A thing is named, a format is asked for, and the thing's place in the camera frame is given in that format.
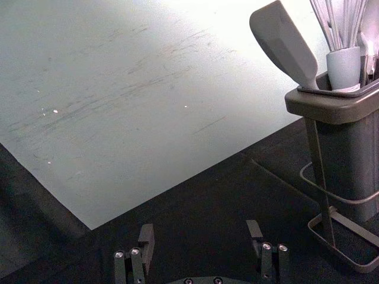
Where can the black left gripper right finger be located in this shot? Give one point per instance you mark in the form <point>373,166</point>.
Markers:
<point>271,260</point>

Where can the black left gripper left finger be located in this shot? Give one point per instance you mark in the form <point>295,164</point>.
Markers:
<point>146,242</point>

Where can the black table cloth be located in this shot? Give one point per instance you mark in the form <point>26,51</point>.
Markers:
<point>207,225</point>

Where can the black rack with steel bars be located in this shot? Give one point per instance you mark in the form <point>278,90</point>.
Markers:
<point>340,159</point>

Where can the grey silicone spatula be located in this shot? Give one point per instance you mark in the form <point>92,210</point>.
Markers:
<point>285,47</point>

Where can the grey silicone whisk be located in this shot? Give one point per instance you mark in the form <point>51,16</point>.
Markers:
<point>340,35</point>

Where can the pale grey utensil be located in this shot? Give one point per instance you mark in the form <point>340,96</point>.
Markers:
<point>370,44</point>

